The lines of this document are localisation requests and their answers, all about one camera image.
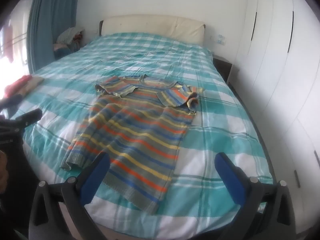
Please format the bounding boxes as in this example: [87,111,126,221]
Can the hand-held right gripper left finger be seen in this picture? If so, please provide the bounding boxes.
[29,152,111,240]

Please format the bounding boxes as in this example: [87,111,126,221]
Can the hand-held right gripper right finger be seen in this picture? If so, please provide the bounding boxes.
[215,152,297,240]

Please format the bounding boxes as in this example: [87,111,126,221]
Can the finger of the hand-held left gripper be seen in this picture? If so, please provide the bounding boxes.
[13,108,43,131]
[0,94,23,109]

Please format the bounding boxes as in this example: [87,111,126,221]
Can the striped knit sweater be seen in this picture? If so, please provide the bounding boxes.
[60,74,206,215]

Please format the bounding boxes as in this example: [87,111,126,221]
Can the hanging red clothes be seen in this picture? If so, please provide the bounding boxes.
[2,25,14,63]

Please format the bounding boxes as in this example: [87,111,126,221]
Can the pile of folded clothes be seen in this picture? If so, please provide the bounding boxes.
[52,26,86,60]

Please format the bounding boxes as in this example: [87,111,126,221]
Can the red folded cloth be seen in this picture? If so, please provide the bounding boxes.
[4,75,33,98]

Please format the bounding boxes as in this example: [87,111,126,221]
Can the checkered brown pillow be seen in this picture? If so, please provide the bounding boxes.
[20,76,45,97]

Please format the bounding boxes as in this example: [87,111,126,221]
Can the teal curtain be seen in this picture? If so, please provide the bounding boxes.
[26,0,81,74]

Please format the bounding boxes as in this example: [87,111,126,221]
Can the dark bedside table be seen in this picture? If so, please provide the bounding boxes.
[212,55,233,84]

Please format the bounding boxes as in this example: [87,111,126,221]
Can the white wardrobe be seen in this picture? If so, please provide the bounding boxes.
[235,0,320,207]

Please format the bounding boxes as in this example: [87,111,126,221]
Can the teal plaid bedspread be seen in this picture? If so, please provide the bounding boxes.
[19,32,274,233]

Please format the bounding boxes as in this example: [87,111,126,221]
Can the cream padded headboard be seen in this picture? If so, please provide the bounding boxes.
[99,14,207,47]

